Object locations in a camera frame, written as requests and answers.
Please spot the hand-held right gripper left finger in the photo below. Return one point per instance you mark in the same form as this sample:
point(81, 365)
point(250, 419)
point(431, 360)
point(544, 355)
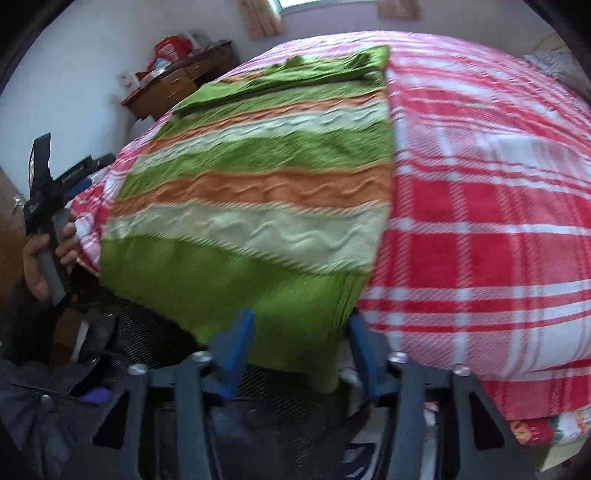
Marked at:
point(233, 355)

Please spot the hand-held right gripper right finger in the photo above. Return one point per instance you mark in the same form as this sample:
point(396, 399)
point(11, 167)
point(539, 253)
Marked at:
point(369, 360)

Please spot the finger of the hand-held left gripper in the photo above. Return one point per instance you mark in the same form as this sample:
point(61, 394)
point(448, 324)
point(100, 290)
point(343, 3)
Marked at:
point(79, 188)
point(78, 171)

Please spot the green striped knit sweater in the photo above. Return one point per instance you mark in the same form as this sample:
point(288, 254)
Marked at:
point(258, 207)

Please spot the person's left hand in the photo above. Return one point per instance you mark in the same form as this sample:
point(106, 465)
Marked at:
point(34, 267)

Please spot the wooden door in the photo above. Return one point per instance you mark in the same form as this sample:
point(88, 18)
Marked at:
point(11, 230)

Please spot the wooden desk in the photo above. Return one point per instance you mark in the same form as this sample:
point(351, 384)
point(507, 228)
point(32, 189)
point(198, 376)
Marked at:
point(178, 83)

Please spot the red box on desk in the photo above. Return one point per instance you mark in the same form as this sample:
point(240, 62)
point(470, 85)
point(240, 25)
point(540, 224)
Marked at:
point(171, 48)

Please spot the red plaid blanket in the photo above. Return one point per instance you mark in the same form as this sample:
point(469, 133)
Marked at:
point(475, 207)

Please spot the floral bed sheet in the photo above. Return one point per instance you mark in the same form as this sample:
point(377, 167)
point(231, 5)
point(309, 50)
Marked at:
point(545, 429)

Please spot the person's dark clothing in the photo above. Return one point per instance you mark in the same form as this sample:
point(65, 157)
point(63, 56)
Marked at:
point(41, 392)

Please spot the beige curtain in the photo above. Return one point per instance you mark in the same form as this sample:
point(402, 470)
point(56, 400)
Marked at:
point(399, 8)
point(261, 18)

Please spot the window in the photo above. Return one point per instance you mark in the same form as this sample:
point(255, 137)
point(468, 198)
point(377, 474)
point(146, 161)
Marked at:
point(290, 3)

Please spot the grey patterned pillow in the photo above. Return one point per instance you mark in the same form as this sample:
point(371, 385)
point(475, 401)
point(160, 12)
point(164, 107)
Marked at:
point(551, 64)

